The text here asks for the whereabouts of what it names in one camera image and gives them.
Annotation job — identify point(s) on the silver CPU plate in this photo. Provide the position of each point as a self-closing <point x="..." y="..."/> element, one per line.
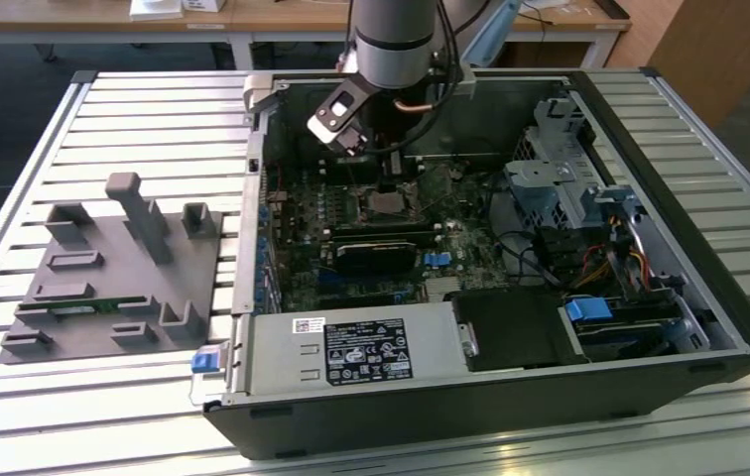
<point x="388" y="202"/>

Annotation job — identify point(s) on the metal locking lever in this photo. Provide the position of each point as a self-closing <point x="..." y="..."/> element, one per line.
<point x="425" y="208"/>

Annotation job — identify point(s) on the black RAM slot bank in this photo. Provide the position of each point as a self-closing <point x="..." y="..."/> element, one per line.
<point x="381" y="231"/>
<point x="365" y="171"/>

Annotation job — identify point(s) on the CPU socket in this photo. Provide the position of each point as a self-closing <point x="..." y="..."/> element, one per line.
<point x="365" y="205"/>

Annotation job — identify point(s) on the green motherboard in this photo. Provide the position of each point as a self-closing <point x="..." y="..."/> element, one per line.
<point x="468" y="238"/>

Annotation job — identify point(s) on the silver drive cage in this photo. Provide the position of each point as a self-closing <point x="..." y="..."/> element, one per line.
<point x="540" y="188"/>

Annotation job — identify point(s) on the black graphics card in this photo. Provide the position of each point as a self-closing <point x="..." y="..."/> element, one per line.
<point x="375" y="258"/>

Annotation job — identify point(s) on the blue board connector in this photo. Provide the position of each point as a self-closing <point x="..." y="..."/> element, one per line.
<point x="437" y="259"/>

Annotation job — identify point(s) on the silver heat sink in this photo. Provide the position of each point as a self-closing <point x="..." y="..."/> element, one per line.
<point x="444" y="288"/>

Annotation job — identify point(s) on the white box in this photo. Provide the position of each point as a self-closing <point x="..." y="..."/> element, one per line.
<point x="157" y="10"/>

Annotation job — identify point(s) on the black plastic shroud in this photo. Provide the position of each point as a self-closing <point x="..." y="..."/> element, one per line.
<point x="514" y="327"/>

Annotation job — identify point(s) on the blue disk carrier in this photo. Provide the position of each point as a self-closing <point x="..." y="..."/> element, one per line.
<point x="587" y="310"/>

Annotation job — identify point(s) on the silver power supply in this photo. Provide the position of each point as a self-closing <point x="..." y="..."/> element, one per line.
<point x="269" y="357"/>

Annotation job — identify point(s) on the wooden desk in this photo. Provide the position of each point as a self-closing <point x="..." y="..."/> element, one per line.
<point x="83" y="22"/>

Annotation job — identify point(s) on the gray parts rack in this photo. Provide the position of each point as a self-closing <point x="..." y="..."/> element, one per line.
<point x="124" y="277"/>

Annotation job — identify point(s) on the wooden cabinet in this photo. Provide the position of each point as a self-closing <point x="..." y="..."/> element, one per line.
<point x="713" y="44"/>

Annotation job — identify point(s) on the blue case latch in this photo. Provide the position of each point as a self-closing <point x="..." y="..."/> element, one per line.
<point x="206" y="361"/>

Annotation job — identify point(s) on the green RAM stick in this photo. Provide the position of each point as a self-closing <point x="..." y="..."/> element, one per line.
<point x="106" y="303"/>

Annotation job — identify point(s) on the black PC case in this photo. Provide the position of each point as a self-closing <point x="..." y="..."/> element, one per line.
<point x="481" y="411"/>

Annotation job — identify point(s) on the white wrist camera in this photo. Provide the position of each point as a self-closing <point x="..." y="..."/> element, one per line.
<point x="339" y="111"/>

